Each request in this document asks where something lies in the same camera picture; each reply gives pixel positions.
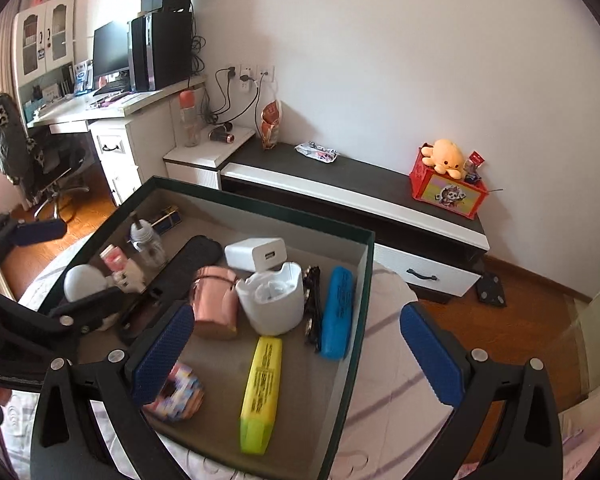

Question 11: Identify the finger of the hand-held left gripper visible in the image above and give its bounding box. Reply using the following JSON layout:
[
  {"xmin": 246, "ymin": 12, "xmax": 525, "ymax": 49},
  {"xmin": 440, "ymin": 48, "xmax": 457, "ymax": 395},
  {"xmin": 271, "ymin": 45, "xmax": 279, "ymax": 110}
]
[
  {"xmin": 47, "ymin": 286, "xmax": 139, "ymax": 336},
  {"xmin": 0, "ymin": 212, "xmax": 69, "ymax": 267}
]

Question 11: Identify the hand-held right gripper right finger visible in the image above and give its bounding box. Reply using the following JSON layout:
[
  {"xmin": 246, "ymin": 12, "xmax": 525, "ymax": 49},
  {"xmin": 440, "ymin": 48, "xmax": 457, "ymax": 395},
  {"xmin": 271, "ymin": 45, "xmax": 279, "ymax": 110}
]
[{"xmin": 399, "ymin": 301, "xmax": 566, "ymax": 480}]

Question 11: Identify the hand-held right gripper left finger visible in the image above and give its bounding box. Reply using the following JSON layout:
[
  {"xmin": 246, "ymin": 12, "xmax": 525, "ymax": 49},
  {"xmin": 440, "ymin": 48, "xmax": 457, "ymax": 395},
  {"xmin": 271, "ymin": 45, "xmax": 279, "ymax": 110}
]
[{"xmin": 29, "ymin": 301, "xmax": 197, "ymax": 480}]

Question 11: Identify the white round lamp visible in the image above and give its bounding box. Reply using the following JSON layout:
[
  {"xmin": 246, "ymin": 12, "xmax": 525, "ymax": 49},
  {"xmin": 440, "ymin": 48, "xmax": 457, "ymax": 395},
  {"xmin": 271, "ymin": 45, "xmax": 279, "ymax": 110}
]
[{"xmin": 63, "ymin": 264, "xmax": 106, "ymax": 303}]

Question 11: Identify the pink purple cube toy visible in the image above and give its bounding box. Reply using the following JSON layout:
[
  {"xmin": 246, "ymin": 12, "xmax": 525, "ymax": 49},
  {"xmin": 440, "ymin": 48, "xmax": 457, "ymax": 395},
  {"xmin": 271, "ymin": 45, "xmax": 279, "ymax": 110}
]
[{"xmin": 142, "ymin": 361, "xmax": 206, "ymax": 427}]

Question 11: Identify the pink white block toy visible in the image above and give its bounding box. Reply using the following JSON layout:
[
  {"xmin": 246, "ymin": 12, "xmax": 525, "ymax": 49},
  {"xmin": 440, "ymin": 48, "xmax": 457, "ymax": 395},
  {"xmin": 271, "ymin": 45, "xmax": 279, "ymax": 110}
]
[{"xmin": 100, "ymin": 244, "xmax": 146, "ymax": 292}]

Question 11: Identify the rose gold metal can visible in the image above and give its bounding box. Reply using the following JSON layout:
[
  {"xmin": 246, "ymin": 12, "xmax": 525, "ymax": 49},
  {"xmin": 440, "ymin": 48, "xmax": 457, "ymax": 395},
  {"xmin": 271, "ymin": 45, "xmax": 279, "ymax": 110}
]
[{"xmin": 192, "ymin": 266, "xmax": 240, "ymax": 341}]

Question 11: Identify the black remote control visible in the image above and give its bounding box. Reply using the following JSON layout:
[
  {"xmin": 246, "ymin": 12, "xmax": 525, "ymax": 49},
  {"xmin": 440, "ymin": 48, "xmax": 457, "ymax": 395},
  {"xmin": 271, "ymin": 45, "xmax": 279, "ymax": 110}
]
[{"xmin": 119, "ymin": 235, "xmax": 222, "ymax": 346}]

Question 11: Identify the yellow highlighter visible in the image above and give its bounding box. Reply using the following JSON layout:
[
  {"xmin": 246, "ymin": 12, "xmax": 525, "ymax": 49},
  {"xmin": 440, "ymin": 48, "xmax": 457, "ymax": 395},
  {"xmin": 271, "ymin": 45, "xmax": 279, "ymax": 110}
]
[{"xmin": 239, "ymin": 336, "xmax": 284, "ymax": 456}]

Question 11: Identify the blue gold lipstick box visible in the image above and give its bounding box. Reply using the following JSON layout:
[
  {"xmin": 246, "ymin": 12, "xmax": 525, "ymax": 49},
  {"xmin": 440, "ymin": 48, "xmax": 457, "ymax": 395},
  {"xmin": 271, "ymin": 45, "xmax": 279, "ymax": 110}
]
[{"xmin": 150, "ymin": 206, "xmax": 183, "ymax": 235}]

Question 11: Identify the white plastic holder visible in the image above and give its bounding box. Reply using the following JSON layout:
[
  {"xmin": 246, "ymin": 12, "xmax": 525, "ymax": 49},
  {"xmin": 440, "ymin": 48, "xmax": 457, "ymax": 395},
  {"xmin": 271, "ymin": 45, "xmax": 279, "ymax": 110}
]
[{"xmin": 236, "ymin": 261, "xmax": 305, "ymax": 337}]

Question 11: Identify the white charger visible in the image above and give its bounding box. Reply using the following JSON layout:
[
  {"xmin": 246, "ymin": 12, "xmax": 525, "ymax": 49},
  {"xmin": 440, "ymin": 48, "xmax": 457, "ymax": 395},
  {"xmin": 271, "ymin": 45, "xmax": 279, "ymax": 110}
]
[{"xmin": 224, "ymin": 237, "xmax": 287, "ymax": 272}]

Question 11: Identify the pink storage box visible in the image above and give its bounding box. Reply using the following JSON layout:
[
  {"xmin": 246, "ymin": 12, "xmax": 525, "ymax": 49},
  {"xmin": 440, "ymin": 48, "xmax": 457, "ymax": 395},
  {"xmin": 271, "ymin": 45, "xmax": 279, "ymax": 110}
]
[{"xmin": 45, "ymin": 175, "xmax": 377, "ymax": 480}]

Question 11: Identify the round table with striped cloth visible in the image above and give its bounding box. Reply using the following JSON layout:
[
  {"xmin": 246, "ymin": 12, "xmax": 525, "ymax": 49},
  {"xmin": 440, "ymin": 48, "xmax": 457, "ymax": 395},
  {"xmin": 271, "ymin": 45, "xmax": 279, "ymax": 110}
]
[{"xmin": 0, "ymin": 232, "xmax": 486, "ymax": 480}]

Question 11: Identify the black office chair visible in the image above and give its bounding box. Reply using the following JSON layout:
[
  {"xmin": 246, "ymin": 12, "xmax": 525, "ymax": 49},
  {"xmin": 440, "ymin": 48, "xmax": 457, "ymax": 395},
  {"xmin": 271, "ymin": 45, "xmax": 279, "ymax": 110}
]
[{"xmin": 0, "ymin": 92, "xmax": 92, "ymax": 222}]

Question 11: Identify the black floor scale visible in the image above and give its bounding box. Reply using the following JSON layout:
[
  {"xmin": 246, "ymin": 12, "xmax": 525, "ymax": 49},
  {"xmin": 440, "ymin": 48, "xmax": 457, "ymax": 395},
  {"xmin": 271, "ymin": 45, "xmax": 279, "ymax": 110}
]
[{"xmin": 475, "ymin": 272, "xmax": 509, "ymax": 309}]

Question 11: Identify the dark jacket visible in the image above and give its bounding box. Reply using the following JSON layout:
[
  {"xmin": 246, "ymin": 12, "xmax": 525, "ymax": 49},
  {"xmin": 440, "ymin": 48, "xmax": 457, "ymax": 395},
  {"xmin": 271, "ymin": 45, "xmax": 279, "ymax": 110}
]
[{"xmin": 0, "ymin": 92, "xmax": 32, "ymax": 187}]

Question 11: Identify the white desk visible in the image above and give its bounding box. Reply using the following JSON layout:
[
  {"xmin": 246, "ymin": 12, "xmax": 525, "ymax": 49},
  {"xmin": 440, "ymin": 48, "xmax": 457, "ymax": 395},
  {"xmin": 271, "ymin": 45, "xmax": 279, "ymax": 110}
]
[{"xmin": 27, "ymin": 75, "xmax": 208, "ymax": 207}]

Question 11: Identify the blue white box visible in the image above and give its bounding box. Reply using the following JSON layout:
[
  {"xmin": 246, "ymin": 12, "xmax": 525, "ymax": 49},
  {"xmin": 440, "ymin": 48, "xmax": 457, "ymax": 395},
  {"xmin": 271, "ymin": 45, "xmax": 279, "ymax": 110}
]
[{"xmin": 74, "ymin": 60, "xmax": 93, "ymax": 95}]

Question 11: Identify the red storage crate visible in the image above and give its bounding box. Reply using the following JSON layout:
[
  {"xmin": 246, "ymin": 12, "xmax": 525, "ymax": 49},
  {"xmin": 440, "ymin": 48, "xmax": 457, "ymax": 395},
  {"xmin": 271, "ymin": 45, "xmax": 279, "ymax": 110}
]
[{"xmin": 409, "ymin": 145, "xmax": 490, "ymax": 220}]

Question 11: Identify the white nightstand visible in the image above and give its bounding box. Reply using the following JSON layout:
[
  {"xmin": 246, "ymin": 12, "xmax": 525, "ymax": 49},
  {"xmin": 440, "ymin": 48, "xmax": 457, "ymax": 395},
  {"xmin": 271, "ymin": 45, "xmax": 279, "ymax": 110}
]
[{"xmin": 162, "ymin": 125, "xmax": 257, "ymax": 192}]

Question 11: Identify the pink printed sheet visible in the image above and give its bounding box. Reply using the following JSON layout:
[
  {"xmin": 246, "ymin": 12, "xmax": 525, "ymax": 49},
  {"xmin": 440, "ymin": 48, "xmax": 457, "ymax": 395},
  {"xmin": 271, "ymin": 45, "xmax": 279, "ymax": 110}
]
[{"xmin": 555, "ymin": 400, "xmax": 600, "ymax": 480}]

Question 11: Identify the beige curtain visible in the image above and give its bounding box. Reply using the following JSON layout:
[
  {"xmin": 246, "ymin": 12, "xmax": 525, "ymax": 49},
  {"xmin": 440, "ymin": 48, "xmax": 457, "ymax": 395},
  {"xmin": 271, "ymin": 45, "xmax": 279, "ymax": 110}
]
[{"xmin": 0, "ymin": 15, "xmax": 19, "ymax": 107}]

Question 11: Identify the orange cap water bottle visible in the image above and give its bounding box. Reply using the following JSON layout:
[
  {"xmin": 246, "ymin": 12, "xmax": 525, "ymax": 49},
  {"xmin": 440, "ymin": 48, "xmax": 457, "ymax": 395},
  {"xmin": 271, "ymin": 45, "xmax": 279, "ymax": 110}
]
[{"xmin": 179, "ymin": 89, "xmax": 202, "ymax": 148}]

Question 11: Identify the black top low cabinet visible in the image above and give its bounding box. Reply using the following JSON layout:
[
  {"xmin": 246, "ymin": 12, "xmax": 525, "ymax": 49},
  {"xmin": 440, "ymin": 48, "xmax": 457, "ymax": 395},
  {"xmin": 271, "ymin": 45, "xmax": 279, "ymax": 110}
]
[{"xmin": 220, "ymin": 135, "xmax": 491, "ymax": 306}]

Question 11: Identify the white glass-door cabinet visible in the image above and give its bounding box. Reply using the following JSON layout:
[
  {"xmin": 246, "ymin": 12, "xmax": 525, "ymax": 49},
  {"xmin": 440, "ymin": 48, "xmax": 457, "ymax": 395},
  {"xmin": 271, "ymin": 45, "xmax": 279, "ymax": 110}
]
[{"xmin": 12, "ymin": 0, "xmax": 76, "ymax": 89}]

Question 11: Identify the black monitor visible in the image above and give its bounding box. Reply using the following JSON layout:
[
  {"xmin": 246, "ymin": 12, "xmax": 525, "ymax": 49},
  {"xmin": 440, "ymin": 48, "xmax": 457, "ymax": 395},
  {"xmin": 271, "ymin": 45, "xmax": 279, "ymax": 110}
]
[{"xmin": 92, "ymin": 21, "xmax": 131, "ymax": 92}]

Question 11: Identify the yellow octopus plush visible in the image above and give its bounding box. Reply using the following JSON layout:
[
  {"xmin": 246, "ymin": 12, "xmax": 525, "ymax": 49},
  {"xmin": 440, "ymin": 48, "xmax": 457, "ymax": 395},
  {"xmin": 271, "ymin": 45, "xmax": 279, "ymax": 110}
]
[{"xmin": 420, "ymin": 138, "xmax": 466, "ymax": 177}]

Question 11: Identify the small black copper device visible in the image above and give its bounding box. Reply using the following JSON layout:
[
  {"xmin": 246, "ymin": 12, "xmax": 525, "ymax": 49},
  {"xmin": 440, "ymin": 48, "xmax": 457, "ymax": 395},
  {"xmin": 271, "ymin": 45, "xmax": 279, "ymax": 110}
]
[{"xmin": 209, "ymin": 122, "xmax": 236, "ymax": 144}]

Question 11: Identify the black computer tower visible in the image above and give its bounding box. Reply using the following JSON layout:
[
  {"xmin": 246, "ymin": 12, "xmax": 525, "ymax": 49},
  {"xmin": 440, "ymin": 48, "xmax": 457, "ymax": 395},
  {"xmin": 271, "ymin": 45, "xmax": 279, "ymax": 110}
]
[{"xmin": 128, "ymin": 10, "xmax": 194, "ymax": 92}]

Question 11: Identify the small printed packet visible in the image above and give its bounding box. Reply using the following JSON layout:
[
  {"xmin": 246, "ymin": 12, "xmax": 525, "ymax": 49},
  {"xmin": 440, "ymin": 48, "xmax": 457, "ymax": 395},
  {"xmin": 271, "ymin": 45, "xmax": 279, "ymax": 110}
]
[{"xmin": 295, "ymin": 141, "xmax": 341, "ymax": 163}]

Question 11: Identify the orange snack bag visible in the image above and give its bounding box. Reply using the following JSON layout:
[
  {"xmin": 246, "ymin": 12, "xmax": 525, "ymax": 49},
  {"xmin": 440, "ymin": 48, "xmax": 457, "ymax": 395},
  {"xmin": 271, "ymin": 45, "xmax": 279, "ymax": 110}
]
[{"xmin": 258, "ymin": 100, "xmax": 284, "ymax": 151}]

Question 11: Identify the black power cable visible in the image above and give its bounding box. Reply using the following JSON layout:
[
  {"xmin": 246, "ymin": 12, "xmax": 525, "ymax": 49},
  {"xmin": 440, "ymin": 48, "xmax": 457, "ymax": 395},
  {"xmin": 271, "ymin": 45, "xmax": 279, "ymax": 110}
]
[
  {"xmin": 229, "ymin": 77, "xmax": 264, "ymax": 127},
  {"xmin": 211, "ymin": 71, "xmax": 237, "ymax": 124}
]

